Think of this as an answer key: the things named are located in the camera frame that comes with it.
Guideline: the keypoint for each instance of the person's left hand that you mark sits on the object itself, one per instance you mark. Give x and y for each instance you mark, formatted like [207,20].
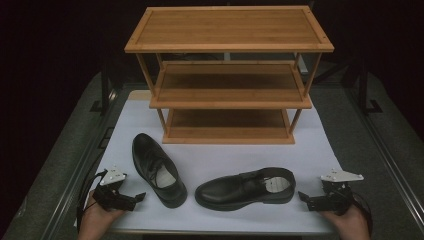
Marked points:
[93,221]

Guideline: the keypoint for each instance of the white post behind rack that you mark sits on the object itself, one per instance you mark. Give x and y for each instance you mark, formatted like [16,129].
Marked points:
[302,65]

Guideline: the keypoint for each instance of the wooden three-tier shoe rack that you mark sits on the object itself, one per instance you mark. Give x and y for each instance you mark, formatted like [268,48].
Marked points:
[230,30]

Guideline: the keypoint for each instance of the black leather shoe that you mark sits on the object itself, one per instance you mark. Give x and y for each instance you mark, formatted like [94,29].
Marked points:
[226,191]
[150,156]

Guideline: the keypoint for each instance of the dark metal stand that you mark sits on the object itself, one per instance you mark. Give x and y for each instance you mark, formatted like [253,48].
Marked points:
[365,90]
[105,90]

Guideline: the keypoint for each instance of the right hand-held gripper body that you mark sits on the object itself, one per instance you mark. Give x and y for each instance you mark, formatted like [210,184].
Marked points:
[333,196]

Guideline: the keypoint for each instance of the person's right hand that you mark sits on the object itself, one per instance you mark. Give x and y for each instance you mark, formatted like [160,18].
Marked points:
[350,226]

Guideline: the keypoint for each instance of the white table sheet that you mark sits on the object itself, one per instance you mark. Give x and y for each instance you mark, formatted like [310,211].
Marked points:
[213,160]

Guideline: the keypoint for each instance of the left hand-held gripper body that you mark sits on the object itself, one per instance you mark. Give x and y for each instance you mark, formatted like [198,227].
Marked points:
[111,196]

